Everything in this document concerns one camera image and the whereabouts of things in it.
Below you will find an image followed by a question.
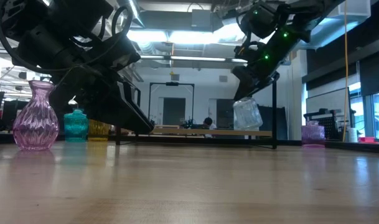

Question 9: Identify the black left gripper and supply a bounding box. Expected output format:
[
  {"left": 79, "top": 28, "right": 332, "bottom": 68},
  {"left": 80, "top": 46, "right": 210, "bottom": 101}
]
[{"left": 49, "top": 45, "right": 156, "bottom": 134}]

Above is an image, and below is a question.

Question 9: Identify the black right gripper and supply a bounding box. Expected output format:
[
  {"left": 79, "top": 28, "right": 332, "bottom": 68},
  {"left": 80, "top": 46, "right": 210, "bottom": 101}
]
[{"left": 231, "top": 42, "right": 282, "bottom": 101}]

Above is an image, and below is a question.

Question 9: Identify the clear glass vase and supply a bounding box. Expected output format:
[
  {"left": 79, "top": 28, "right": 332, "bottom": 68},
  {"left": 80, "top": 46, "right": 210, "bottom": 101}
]
[{"left": 232, "top": 96, "right": 264, "bottom": 131}]

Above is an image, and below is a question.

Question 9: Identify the yellow ribbed glass jar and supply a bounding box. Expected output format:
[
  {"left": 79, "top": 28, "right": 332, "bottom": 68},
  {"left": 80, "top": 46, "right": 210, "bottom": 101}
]
[{"left": 88, "top": 119, "right": 111, "bottom": 142}]

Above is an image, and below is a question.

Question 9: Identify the small teal glass jar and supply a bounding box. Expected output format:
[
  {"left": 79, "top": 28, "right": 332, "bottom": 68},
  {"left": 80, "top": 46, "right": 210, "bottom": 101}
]
[{"left": 63, "top": 108, "right": 90, "bottom": 143}]

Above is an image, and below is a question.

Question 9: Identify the tall pink ribbed glass bottle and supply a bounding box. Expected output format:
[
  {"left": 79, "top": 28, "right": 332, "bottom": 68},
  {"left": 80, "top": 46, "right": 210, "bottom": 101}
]
[{"left": 301, "top": 120, "right": 326, "bottom": 147}]

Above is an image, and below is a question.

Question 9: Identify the pink swirl glass vase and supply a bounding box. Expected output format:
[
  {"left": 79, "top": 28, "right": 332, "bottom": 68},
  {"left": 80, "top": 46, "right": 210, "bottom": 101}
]
[{"left": 12, "top": 80, "right": 60, "bottom": 152}]

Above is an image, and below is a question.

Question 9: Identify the person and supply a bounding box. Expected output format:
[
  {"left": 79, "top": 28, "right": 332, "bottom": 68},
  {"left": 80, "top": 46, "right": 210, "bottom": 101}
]
[{"left": 203, "top": 116, "right": 217, "bottom": 131}]

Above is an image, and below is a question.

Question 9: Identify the grey ceiling box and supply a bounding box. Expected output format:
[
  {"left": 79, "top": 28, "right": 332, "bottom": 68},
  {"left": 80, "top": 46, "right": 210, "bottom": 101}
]
[{"left": 191, "top": 9, "right": 214, "bottom": 32}]

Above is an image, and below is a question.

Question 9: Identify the black perforated rack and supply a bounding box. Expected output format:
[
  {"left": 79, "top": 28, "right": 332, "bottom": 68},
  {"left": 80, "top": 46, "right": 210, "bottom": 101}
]
[{"left": 303, "top": 108, "right": 352, "bottom": 141}]

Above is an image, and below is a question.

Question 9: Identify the white paper roll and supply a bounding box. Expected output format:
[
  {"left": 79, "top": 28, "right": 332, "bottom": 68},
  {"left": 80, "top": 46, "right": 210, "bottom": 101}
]
[{"left": 347, "top": 127, "right": 358, "bottom": 143}]

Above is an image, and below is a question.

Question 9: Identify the black gantry frame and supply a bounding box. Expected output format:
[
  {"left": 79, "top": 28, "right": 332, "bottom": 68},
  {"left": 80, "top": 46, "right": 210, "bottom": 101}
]
[{"left": 148, "top": 82, "right": 195, "bottom": 128}]

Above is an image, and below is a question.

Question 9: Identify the wooden shelf with black frame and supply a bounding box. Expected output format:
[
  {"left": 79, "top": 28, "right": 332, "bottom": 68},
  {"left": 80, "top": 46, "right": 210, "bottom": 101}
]
[{"left": 115, "top": 73, "right": 280, "bottom": 150}]

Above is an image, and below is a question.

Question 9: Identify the black aluminium table frame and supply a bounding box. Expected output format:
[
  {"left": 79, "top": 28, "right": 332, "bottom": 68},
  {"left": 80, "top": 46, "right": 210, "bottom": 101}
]
[{"left": 0, "top": 132, "right": 379, "bottom": 156}]

